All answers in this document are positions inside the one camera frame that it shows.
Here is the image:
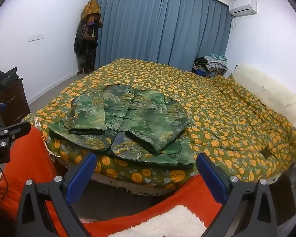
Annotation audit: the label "orange fluffy cloth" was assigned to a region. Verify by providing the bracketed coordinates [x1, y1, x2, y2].
[0, 126, 223, 237]

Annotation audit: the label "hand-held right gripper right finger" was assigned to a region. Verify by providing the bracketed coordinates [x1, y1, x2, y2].
[196, 152, 278, 237]

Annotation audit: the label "green quilt with orange leaves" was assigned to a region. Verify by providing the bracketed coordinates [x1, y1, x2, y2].
[23, 58, 296, 189]

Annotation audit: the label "cream padded headboard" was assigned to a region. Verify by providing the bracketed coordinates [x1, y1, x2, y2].
[231, 63, 296, 132]

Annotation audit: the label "black cable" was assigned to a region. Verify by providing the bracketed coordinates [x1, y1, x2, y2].
[0, 163, 10, 200]

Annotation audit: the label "blue curtain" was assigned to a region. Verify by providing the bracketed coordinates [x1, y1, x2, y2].
[93, 0, 232, 72]

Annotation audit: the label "pile of clothes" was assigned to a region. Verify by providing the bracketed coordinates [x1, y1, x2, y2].
[192, 53, 229, 78]

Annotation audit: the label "dark wooden dresser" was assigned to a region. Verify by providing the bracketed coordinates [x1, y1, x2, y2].
[0, 77, 31, 129]

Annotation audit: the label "white wall plate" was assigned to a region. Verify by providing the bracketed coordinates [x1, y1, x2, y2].
[28, 33, 45, 42]

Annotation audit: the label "dark cloth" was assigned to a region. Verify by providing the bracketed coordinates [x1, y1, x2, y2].
[0, 67, 21, 92]

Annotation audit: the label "dark hanging clothes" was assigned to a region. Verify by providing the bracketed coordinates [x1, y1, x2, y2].
[73, 0, 103, 75]

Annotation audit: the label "white fluffy cloth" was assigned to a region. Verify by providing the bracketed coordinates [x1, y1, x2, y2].
[109, 204, 208, 237]

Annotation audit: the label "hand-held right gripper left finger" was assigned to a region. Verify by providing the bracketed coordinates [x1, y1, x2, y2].
[15, 152, 102, 237]

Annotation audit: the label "green patterned padded jacket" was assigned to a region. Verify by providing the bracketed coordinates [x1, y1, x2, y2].
[49, 84, 196, 171]

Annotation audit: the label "white air conditioner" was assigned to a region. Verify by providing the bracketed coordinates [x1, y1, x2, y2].
[228, 0, 258, 18]

